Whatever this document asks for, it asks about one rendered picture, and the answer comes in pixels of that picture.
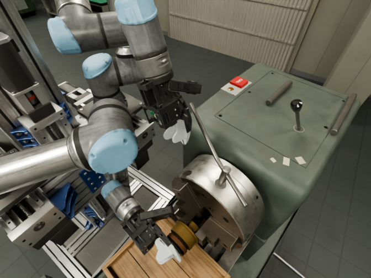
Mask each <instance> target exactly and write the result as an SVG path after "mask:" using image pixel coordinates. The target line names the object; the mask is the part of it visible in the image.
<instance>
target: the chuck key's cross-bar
mask: <svg viewBox="0 0 371 278"><path fill-rule="evenodd" d="M189 105H190V107H191V110H192V112H193V114H194V116H195V118H196V120H197V122H198V125H199V127H200V129H201V131H202V133H203V135H204V137H205V140H206V142H207V144H208V146H209V148H210V150H211V152H212V154H213V157H214V159H215V161H216V162H217V164H218V166H219V167H220V169H221V170H222V168H223V164H222V162H221V161H220V159H219V157H218V155H217V153H216V151H215V149H214V147H213V144H212V142H211V140H210V138H209V136H208V134H207V132H206V130H205V128H204V126H203V123H202V121H201V119H200V117H199V115H198V113H197V111H196V109H195V107H194V105H193V103H190V104H189ZM225 177H226V179H227V180H228V182H229V184H230V185H231V187H232V189H233V190H234V192H235V194H236V195H237V197H238V199H239V200H240V202H241V203H242V205H243V207H247V206H248V204H247V202H246V200H245V199H244V198H243V196H242V194H241V193H240V191H239V189H238V188H237V186H236V185H235V183H234V181H233V180H232V178H231V177H230V175H226V176H225Z"/></svg>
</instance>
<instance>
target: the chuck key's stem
mask: <svg viewBox="0 0 371 278"><path fill-rule="evenodd" d="M230 172H231V168H230V167H229V166H228V165H225V166H223V168H222V171H221V173H220V176H219V182H218V185H219V186H223V183H225V182H226V180H227V179H226V177H225V176H226V175H229V174H230Z"/></svg>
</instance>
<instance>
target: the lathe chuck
mask: <svg viewBox="0 0 371 278"><path fill-rule="evenodd" d="M185 172H189V173H191V175H187V176H186V180H187V181H188V183H189V185H190V186H191V188H192V189H193V191H194V193H195V195H196V196H197V198H198V200H199V201H200V203H201V204H202V205H203V206H204V207H205V208H206V209H207V210H208V211H209V216H208V217H206V216H205V218H204V219H203V220H202V221H201V223H200V224H199V225H198V226H199V227H200V228H201V226H202V225H203V224H204V223H205V222H206V221H207V219H208V218H209V217H210V216H211V217H212V216H213V217H214V218H215V219H216V220H217V221H218V222H220V223H221V224H222V225H224V226H225V227H226V228H228V229H229V230H230V231H231V232H233V233H234V234H236V235H237V236H238V237H239V238H241V239H242V240H246V241H245V242H244V243H243V245H242V244H241V243H239V242H238V243H237V244H236V246H235V247H234V249H241V248H243V247H244V246H245V244H246V243H247V241H248V240H249V238H250V236H251V235H252V233H253V232H254V231H255V229H256V228H257V226H258V225H259V221H260V217H259V212H258V209H257V206H256V204H255V202H254V201H253V199H252V198H251V196H250V195H249V193H248V192H247V191H246V190H245V188H244V187H243V186H242V185H241V184H240V183H239V182H238V181H237V180H236V179H235V178H234V177H232V176H231V175H230V174H229V175H230V177H231V178H232V180H233V181H234V183H235V185H236V186H237V188H238V189H239V191H240V193H241V194H242V196H243V198H244V199H245V200H246V202H247V204H248V206H247V207H243V205H242V203H241V202H240V200H239V199H238V197H237V195H236V194H235V192H234V190H233V189H232V187H231V185H230V184H229V182H228V180H226V182H225V183H226V187H225V188H224V189H219V188H217V187H216V186H215V181H216V180H217V179H219V176H220V173H221V169H220V167H218V166H216V165H214V164H212V163H209V162H206V161H201V160H196V161H192V162H190V163H189V164H188V165H187V166H186V167H185V168H184V169H182V170H181V171H180V172H179V173H178V174H177V175H176V176H175V177H174V178H173V179H172V189H174V188H175V187H176V186H177V185H178V184H179V183H180V182H181V181H182V180H181V178H180V177H181V176H182V174H183V173H185ZM173 192H174V190H173ZM174 194H175V196H176V198H177V200H179V198H178V196H177V194H176V193H175V192H174Z"/></svg>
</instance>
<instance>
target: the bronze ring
mask: <svg viewBox="0 0 371 278"><path fill-rule="evenodd" d="M199 229H200V228H199V227H198V226H197V224H196V223H195V222H194V221H192V220H191V221H190V222H189V223H188V224H187V225H186V224H184V223H183V222H182V221H179V220H178V221H177V222H176V225H175V226H174V227H173V228H172V229H171V233H169V235H168V236H167V238H168V239H169V240H170V241H171V243H172V244H173V245H174V247H175V248H176V249H177V250H178V252H179V254H180V256H184V255H185V254H186V252H187V250H191V249H192V247H193V246H194V245H195V244H198V242H199V240H198V238H197V237H196V235H195V234H196V233H197V231H198V230H199Z"/></svg>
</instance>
